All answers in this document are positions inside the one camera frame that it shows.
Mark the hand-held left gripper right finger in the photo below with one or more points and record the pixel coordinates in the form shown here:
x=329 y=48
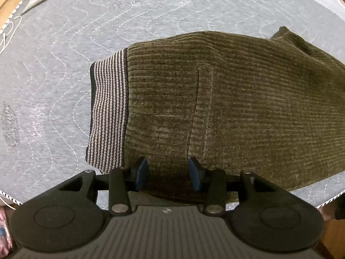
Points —
x=195 y=174

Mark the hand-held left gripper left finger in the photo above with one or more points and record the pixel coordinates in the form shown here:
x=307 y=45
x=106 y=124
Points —
x=141 y=173

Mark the grey quilted mattress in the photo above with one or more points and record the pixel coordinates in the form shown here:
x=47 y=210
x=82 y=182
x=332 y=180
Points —
x=59 y=72

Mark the floral cloth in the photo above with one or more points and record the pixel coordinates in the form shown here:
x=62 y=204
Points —
x=6 y=229

